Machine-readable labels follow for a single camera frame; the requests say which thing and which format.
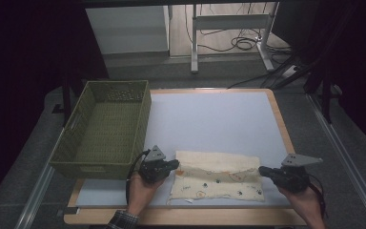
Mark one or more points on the cream printed cloth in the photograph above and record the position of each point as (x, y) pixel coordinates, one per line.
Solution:
(216, 178)

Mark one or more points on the person's left hand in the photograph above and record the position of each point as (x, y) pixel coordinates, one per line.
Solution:
(139, 195)

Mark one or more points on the black table clamp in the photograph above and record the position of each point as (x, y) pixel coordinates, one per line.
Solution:
(70, 211)

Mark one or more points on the white power strip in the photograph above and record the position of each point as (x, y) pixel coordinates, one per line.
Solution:
(289, 71)

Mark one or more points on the black stand leg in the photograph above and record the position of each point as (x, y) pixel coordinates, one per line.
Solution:
(66, 98)
(325, 95)

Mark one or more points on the white metal desk frame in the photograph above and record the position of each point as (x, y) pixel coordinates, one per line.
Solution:
(228, 22)

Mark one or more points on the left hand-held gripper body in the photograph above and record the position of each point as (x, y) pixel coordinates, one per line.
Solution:
(154, 168)

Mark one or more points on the white cabinet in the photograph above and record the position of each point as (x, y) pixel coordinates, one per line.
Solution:
(127, 28)

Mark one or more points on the white table mat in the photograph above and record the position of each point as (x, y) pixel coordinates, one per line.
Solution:
(216, 120)

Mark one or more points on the person's right hand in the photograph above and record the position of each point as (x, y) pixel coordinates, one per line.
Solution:
(308, 203)

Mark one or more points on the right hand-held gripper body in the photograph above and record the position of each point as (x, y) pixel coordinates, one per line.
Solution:
(290, 179)

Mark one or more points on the aluminium rail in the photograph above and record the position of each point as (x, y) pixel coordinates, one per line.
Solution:
(346, 159)
(35, 197)

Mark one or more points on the green woven basket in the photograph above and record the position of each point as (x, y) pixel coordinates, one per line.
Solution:
(108, 130)

